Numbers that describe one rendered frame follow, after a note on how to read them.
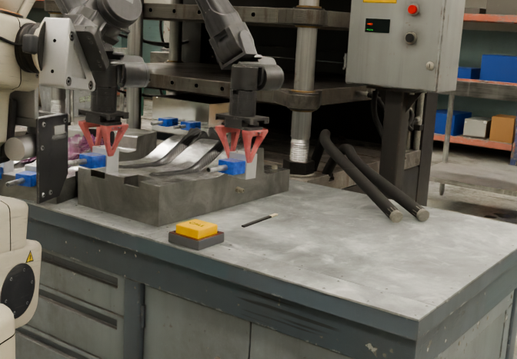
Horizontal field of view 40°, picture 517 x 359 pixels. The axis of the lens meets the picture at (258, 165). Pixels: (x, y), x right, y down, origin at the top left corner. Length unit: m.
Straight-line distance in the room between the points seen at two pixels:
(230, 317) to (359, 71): 1.01
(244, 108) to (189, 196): 0.24
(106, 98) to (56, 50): 0.40
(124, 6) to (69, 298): 0.78
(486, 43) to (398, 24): 6.14
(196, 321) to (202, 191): 0.30
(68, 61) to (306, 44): 1.07
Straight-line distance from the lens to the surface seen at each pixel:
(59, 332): 1.86
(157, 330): 1.60
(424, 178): 2.94
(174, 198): 1.55
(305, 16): 2.12
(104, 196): 1.64
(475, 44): 8.29
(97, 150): 1.64
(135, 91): 2.65
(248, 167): 1.52
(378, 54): 2.16
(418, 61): 2.11
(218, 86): 2.42
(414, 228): 1.65
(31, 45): 1.21
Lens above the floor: 1.23
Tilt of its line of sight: 11 degrees down
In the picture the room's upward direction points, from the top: 3 degrees clockwise
